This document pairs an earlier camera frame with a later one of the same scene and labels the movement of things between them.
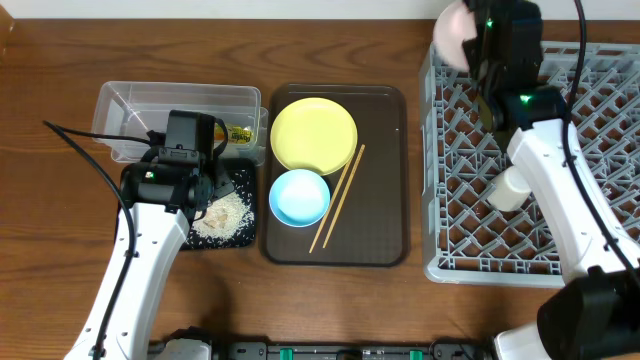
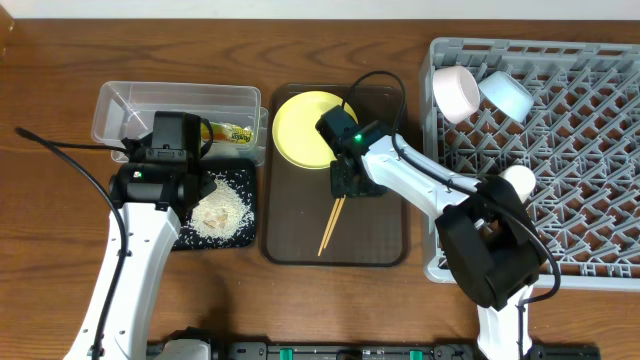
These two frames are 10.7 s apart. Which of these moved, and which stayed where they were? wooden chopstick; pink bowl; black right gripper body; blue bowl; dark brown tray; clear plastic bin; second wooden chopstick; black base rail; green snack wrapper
Moved: wooden chopstick; black right gripper body; blue bowl; pink bowl
Stayed: black base rail; dark brown tray; second wooden chopstick; green snack wrapper; clear plastic bin
